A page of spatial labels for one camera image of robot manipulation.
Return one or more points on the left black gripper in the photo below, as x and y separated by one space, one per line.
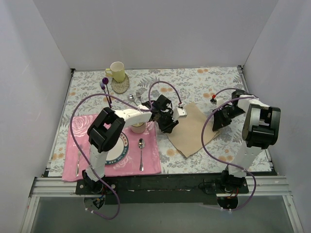
167 120

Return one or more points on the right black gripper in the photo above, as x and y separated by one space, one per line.
220 117

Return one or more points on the beige linen napkin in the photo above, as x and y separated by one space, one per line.
186 136

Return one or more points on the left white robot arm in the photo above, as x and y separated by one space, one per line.
104 132

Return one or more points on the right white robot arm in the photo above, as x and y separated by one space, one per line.
260 130

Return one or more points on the cream mug dark rim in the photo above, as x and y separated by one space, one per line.
138 128

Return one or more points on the silver spoon on placemat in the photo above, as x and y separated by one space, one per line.
141 145

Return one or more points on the silver fork on tablecloth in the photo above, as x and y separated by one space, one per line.
139 97

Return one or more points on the silver spoon on tablecloth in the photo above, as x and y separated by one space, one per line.
132 99

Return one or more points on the pink floral placemat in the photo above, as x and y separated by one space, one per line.
128 166

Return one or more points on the woven round coaster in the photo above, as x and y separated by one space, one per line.
120 87

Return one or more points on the white plate teal rim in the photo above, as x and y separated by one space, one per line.
119 151

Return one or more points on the yellow mug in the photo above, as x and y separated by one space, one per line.
116 71

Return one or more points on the purple plastic fork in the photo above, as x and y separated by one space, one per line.
102 85

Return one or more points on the purple plastic spoon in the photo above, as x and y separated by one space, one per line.
105 82

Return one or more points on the floral tablecloth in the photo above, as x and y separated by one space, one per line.
195 85

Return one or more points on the silver fork on placemat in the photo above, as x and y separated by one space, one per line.
78 161

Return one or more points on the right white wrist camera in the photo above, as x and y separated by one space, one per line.
216 101

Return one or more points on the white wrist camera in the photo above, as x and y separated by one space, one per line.
179 112
216 101

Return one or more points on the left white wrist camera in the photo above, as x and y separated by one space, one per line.
179 112

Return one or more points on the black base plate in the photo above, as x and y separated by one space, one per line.
179 188

